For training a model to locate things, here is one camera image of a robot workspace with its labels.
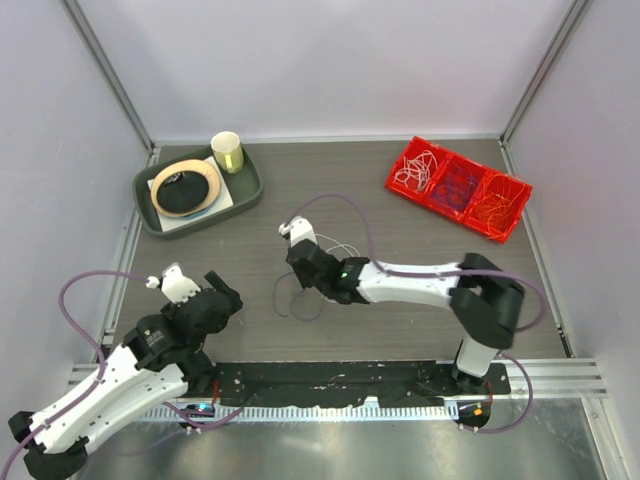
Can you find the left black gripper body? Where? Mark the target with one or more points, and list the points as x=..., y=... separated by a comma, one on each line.
x=174, y=308

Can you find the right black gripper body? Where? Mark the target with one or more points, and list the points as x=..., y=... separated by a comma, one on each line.
x=305, y=283

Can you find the red plastic divided bin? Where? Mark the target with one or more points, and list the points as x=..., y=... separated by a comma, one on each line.
x=478, y=197

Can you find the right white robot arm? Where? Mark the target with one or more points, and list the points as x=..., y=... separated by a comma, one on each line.
x=485, y=302

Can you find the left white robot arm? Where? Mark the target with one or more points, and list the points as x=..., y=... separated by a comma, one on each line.
x=159, y=359

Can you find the white paper sheet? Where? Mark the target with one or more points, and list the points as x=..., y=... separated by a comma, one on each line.
x=187, y=191

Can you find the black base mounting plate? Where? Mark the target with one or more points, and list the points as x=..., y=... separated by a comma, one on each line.
x=344, y=384

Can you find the cream yellow mug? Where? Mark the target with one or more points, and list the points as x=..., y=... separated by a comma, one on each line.
x=227, y=151

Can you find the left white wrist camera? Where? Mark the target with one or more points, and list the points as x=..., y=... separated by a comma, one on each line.
x=174, y=284

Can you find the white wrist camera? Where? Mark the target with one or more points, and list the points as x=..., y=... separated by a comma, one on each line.
x=297, y=230
x=174, y=284

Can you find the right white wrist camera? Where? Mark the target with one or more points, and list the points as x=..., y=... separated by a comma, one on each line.
x=297, y=230

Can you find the slotted cable duct rail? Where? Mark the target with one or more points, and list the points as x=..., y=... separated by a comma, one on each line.
x=369, y=411

